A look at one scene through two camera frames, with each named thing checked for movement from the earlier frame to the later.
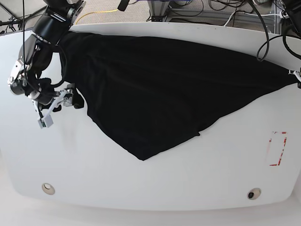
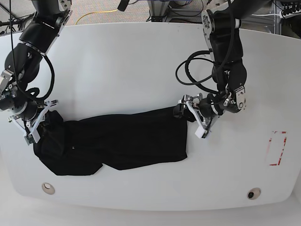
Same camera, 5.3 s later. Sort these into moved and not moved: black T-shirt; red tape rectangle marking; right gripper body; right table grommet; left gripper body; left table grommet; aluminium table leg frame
Moved: left gripper body; right gripper body; black T-shirt
Not moved: red tape rectangle marking; aluminium table leg frame; right table grommet; left table grommet
